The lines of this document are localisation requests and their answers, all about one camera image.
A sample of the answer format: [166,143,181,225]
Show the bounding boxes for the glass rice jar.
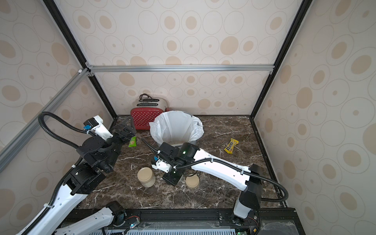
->
[115,116,137,141]
[137,167,156,188]

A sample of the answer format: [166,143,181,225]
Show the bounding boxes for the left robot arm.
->
[20,112,136,235]

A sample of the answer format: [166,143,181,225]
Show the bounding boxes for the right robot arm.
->
[141,138,289,219]

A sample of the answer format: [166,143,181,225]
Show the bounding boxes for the green snack packet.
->
[128,136,137,147]

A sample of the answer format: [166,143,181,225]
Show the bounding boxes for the red polka dot toaster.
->
[130,94,169,130]

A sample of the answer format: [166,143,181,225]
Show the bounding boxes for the white plastic bin liner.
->
[149,111,204,146]

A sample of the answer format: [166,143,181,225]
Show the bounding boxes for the yellow snack packet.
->
[224,138,239,154]

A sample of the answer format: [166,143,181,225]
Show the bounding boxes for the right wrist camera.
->
[151,157,172,173]

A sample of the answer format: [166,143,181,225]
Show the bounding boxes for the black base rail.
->
[54,208,305,235]

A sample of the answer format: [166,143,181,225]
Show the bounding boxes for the left side aluminium rail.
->
[0,68,89,174]

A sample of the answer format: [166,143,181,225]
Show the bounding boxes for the horizontal aluminium rail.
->
[88,64,275,72]

